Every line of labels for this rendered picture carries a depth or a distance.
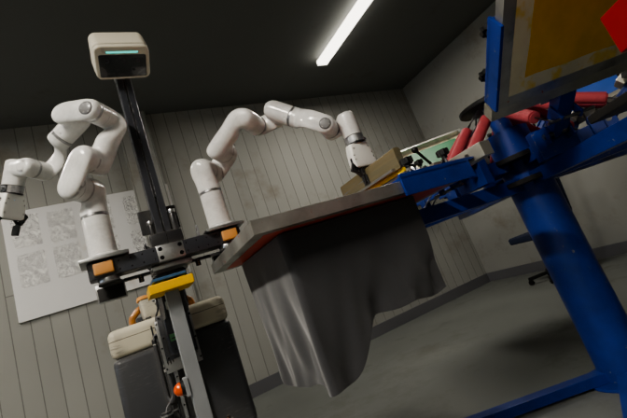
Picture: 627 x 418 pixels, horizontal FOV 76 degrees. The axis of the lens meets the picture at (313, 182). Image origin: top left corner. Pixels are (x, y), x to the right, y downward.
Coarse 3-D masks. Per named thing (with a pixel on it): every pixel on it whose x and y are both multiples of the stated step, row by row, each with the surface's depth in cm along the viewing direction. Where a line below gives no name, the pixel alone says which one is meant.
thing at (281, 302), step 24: (264, 264) 123; (288, 264) 107; (264, 288) 129; (288, 288) 111; (264, 312) 134; (288, 312) 116; (312, 312) 104; (288, 336) 119; (312, 336) 103; (288, 360) 125; (312, 360) 112; (288, 384) 131; (312, 384) 115; (336, 384) 100
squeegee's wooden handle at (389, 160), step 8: (392, 152) 138; (400, 152) 139; (376, 160) 147; (384, 160) 143; (392, 160) 139; (368, 168) 152; (376, 168) 148; (384, 168) 143; (392, 168) 140; (400, 168) 137; (376, 176) 149; (344, 184) 169; (352, 184) 164; (360, 184) 159; (344, 192) 170; (352, 192) 165
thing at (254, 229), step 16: (368, 192) 116; (384, 192) 118; (400, 192) 121; (304, 208) 106; (320, 208) 108; (336, 208) 110; (352, 208) 114; (256, 224) 100; (272, 224) 101; (288, 224) 103; (240, 240) 110; (256, 240) 107; (224, 256) 129; (240, 256) 125
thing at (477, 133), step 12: (576, 96) 172; (588, 96) 170; (600, 96) 168; (528, 108) 198; (540, 108) 199; (480, 120) 182; (516, 120) 209; (528, 120) 155; (468, 132) 191; (480, 132) 176; (492, 132) 217; (456, 144) 188; (468, 144) 209; (432, 204) 221
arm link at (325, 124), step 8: (296, 112) 162; (304, 112) 158; (312, 112) 156; (288, 120) 164; (296, 120) 161; (304, 120) 157; (312, 120) 155; (320, 120) 154; (328, 120) 154; (296, 128) 165; (312, 128) 156; (320, 128) 154; (328, 128) 154; (336, 128) 157; (328, 136) 159
